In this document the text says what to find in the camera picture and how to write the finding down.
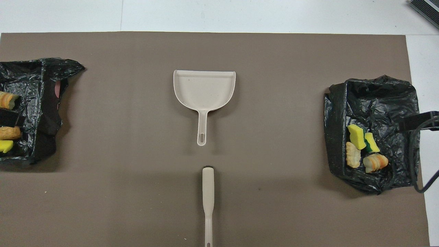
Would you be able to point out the black bag lined bin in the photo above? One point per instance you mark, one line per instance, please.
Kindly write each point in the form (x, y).
(34, 79)
(377, 103)

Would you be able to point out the yellow green sponge piece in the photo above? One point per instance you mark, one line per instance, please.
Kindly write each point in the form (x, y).
(372, 142)
(6, 146)

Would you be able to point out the beige plastic dustpan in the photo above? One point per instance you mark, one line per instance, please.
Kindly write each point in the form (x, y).
(204, 89)

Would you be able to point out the beige hand brush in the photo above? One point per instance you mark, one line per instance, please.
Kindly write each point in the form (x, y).
(208, 192)

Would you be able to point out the dark grey ribbed panel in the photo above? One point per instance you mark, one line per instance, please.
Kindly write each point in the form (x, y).
(427, 10)

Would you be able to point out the pale yellow foam chunk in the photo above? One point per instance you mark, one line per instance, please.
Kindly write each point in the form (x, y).
(7, 100)
(375, 163)
(353, 156)

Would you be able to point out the brown table mat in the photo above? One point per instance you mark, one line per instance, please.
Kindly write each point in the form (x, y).
(103, 206)

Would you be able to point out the orange brown foam chunk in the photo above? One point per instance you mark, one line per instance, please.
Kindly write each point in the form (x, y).
(9, 133)

